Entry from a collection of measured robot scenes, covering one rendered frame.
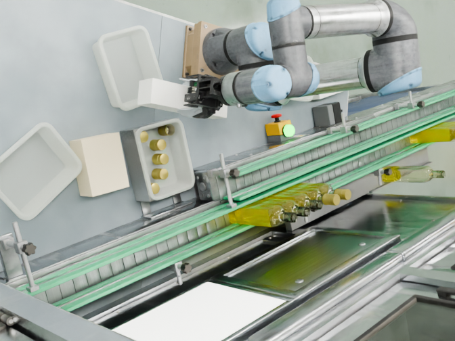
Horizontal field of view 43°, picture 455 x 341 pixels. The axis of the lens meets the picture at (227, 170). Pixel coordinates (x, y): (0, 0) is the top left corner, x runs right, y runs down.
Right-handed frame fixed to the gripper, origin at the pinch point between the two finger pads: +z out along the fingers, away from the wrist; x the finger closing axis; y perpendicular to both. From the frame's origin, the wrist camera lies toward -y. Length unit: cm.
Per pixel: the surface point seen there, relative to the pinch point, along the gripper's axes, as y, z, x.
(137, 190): -7.0, 32.0, 23.8
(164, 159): -13.3, 27.7, 13.7
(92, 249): 11.9, 21.4, 40.6
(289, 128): -63, 24, -2
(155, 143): -10.2, 28.9, 9.0
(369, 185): -109, 22, 15
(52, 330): 59, -60, 40
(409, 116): -136, 22, -18
